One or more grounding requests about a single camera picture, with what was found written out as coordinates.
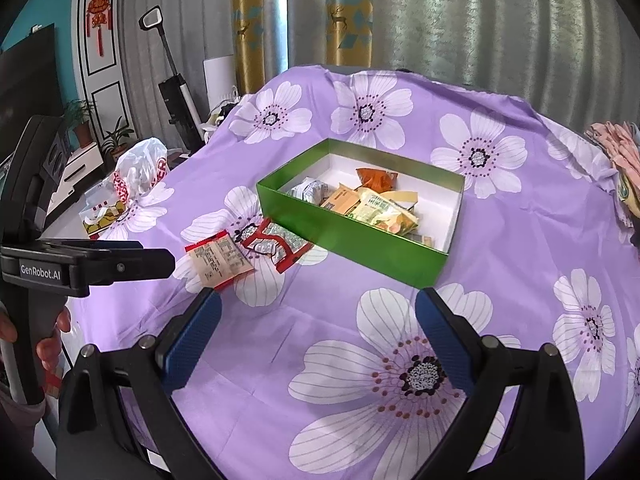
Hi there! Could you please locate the yellow orange snack packet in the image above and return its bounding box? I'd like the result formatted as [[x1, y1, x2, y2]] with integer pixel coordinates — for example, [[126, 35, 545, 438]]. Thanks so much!
[[320, 185, 362, 215]]

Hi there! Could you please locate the potted green plant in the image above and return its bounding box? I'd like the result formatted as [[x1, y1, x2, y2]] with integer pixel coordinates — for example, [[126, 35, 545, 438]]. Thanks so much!
[[102, 116, 135, 161], [65, 99, 98, 148]]

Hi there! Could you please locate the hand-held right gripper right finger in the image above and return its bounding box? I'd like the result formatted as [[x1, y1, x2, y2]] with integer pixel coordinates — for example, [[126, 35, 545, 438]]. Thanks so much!
[[415, 287, 586, 480]]

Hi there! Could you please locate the black television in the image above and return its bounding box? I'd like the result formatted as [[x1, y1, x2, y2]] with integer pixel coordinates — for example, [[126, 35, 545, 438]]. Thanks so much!
[[0, 23, 57, 161]]

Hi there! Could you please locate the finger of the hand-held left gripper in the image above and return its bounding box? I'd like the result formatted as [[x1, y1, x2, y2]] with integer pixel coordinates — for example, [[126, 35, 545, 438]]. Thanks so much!
[[70, 247, 177, 287]]

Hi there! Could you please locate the orange brown snack packet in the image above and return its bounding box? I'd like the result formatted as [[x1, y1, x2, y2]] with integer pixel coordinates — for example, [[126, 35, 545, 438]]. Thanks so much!
[[356, 167, 399, 193]]

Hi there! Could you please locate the person's left forearm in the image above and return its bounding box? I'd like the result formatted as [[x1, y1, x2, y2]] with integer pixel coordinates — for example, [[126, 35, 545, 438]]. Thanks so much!
[[0, 385, 53, 463]]

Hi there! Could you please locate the purple floral bedsheet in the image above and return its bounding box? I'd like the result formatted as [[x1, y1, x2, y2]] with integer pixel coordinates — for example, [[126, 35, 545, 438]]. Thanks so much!
[[75, 65, 640, 480]]

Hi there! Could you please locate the pale yellow cracker packet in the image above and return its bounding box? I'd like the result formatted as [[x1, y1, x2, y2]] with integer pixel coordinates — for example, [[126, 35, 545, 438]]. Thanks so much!
[[348, 189, 420, 227]]

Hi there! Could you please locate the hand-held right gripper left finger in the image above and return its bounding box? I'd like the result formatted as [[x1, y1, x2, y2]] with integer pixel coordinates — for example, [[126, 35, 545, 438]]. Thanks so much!
[[55, 287, 223, 480]]

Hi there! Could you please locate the red white snack packet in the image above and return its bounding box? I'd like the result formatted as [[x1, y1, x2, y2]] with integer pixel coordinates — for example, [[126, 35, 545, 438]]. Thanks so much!
[[241, 217, 313, 274]]

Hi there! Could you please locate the white flat panel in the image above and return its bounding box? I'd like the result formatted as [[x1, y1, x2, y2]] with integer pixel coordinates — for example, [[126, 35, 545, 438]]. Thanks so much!
[[204, 55, 240, 116]]

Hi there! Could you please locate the white green snack packet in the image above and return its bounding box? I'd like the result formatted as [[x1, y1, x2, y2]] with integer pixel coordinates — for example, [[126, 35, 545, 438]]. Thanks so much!
[[385, 220, 436, 248]]

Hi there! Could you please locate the red knot wall ornament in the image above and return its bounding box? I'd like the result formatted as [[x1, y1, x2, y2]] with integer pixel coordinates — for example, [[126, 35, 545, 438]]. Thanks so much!
[[86, 0, 112, 57]]

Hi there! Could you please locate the green cardboard box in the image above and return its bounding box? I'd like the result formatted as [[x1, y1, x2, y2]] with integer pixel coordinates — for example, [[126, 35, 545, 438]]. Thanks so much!
[[256, 137, 466, 289]]

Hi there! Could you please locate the yellow black snack packet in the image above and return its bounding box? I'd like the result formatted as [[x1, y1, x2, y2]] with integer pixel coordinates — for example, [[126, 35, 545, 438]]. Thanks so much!
[[387, 187, 421, 211]]

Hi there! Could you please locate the red beige snack packet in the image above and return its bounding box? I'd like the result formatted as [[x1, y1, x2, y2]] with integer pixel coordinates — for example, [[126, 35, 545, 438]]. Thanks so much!
[[185, 230, 257, 291]]

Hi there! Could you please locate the black upright vacuum cleaner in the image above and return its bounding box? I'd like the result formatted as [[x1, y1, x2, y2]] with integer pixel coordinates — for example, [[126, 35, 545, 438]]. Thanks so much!
[[139, 6, 205, 153]]

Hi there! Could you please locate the person's left hand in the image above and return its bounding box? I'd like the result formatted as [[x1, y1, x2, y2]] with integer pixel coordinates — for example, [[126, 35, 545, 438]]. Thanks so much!
[[0, 304, 72, 374]]

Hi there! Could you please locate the silver white snack packet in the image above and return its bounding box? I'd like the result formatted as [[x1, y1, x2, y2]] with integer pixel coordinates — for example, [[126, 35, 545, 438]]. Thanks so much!
[[289, 176, 330, 206]]

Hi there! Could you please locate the white television cabinet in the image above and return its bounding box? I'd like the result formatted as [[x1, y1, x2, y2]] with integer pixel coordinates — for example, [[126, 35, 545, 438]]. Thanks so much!
[[47, 140, 108, 221]]

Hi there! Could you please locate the white red plastic bag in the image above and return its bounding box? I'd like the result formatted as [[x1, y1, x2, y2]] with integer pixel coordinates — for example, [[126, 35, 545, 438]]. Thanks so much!
[[114, 137, 168, 206]]

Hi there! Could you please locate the pink patterned cloth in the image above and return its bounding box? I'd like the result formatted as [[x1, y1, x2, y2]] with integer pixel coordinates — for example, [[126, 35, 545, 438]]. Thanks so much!
[[585, 121, 640, 231]]

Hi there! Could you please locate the yellow printed carton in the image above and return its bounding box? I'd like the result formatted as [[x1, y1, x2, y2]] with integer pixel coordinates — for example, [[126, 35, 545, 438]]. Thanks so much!
[[80, 187, 132, 237]]

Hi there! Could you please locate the yellow deer print curtain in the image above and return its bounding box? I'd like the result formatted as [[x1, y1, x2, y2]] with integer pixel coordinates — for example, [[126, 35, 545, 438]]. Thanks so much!
[[325, 0, 376, 68], [231, 0, 288, 96]]

